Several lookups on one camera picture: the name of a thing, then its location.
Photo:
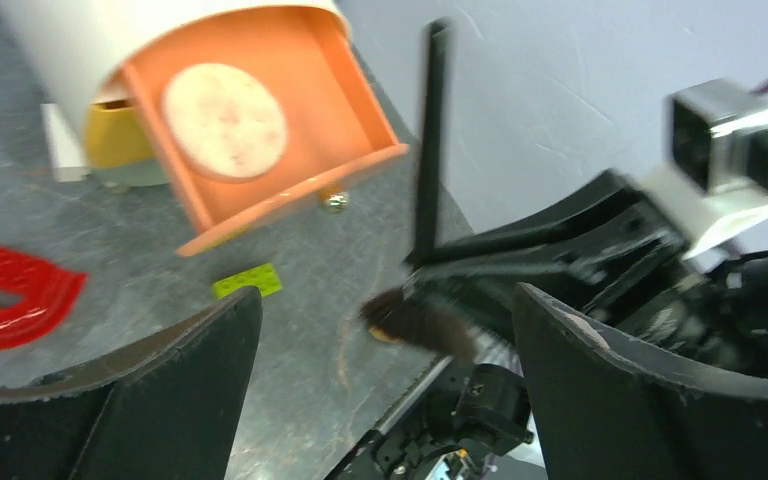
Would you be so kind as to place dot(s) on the red plastic arch toy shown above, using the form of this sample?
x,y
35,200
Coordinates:
x,y
36,296

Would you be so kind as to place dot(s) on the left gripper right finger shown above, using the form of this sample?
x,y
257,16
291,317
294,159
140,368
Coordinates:
x,y
610,406

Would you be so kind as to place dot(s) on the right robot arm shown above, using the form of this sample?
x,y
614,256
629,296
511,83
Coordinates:
x,y
718,317

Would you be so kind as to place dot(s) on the black makeup brush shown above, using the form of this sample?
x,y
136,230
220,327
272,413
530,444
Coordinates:
x,y
407,312

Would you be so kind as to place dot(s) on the orange makeup sponge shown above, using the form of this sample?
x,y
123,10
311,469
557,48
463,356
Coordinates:
x,y
382,336

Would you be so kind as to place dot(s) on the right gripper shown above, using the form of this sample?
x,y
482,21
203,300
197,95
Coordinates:
x,y
602,245

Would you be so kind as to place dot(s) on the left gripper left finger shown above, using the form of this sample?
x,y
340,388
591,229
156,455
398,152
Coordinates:
x,y
164,407

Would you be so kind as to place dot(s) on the white lego brick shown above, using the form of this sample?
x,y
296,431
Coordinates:
x,y
67,158

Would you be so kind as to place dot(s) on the round drawer organizer box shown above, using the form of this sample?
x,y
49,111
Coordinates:
x,y
97,59

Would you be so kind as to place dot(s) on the green lego brick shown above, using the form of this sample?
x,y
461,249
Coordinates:
x,y
263,277

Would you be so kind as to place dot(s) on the round pink powder compact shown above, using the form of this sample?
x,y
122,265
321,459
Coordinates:
x,y
225,120

